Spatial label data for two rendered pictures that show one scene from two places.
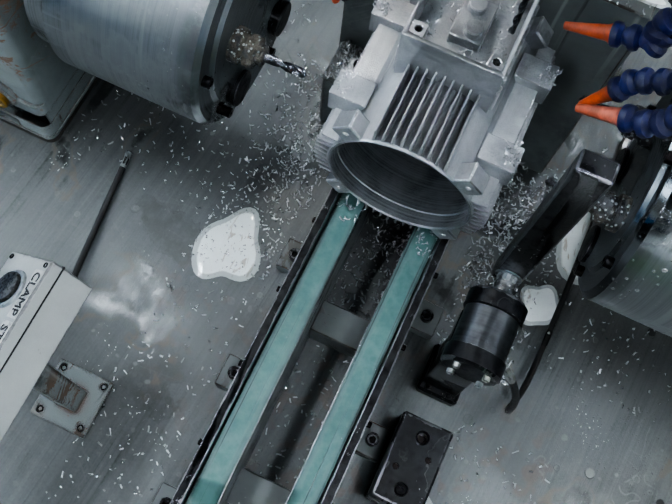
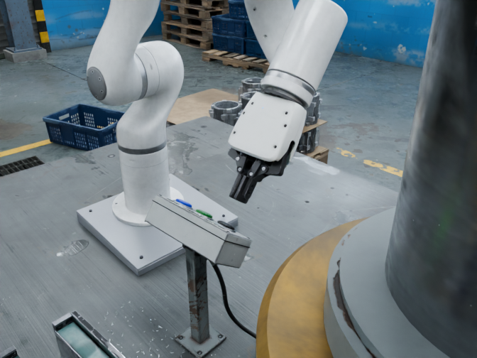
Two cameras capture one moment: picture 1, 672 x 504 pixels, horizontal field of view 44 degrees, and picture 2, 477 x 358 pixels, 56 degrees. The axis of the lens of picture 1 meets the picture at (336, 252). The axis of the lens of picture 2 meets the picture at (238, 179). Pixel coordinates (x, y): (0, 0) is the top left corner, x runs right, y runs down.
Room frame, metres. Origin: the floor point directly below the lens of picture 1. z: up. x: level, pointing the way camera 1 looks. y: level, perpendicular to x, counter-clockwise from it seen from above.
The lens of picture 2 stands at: (0.45, -0.23, 1.46)
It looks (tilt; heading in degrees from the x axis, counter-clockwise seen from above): 28 degrees down; 118
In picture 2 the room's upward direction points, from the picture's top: straight up
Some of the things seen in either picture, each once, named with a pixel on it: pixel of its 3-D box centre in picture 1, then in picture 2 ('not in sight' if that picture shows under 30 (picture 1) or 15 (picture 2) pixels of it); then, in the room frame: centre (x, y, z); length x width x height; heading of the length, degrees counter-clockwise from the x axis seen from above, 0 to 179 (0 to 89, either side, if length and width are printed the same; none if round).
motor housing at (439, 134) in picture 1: (435, 108); not in sight; (0.44, -0.07, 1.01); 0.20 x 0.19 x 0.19; 165
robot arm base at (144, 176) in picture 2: not in sight; (145, 175); (-0.24, 0.56, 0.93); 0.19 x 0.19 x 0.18
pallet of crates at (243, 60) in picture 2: not in sight; (253, 32); (-2.26, 5.33, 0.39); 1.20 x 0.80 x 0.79; 168
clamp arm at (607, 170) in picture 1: (544, 230); not in sight; (0.28, -0.17, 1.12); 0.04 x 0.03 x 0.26; 165
